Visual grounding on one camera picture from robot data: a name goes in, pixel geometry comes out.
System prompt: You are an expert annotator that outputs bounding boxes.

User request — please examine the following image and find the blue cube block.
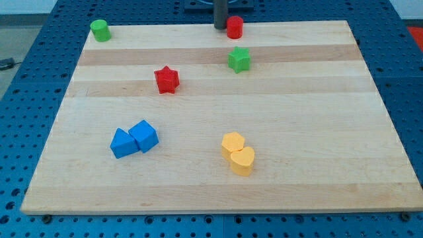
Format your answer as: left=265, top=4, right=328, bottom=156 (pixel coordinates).
left=129, top=120, right=159, bottom=153

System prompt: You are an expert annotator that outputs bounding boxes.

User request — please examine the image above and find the green star block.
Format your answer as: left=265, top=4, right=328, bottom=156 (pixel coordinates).
left=227, top=46, right=251, bottom=73

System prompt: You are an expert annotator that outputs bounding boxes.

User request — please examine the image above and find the red star block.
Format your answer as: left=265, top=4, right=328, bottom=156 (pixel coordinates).
left=154, top=65, right=180, bottom=94

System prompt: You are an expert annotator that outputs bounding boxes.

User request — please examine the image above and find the red cylinder block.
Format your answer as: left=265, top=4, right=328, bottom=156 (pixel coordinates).
left=226, top=16, right=244, bottom=39

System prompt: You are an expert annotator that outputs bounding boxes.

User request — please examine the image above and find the yellow heart block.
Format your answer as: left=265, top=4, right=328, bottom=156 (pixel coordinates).
left=230, top=147, right=255, bottom=177

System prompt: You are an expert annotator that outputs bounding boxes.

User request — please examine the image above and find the blue triangle block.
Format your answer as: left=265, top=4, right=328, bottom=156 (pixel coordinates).
left=110, top=128, right=139, bottom=159

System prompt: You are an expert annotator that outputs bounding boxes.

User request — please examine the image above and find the yellow pentagon block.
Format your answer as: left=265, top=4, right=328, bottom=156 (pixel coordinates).
left=221, top=132, right=245, bottom=161

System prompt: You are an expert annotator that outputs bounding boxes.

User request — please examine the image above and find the green cylinder block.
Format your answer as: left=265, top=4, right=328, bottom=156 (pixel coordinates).
left=90, top=19, right=112, bottom=42

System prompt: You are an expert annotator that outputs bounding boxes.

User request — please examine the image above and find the red object at edge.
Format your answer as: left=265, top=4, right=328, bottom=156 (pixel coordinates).
left=407, top=26, right=423, bottom=51

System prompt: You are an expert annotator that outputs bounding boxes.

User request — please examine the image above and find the wooden board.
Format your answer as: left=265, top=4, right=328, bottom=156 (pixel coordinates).
left=21, top=20, right=422, bottom=215

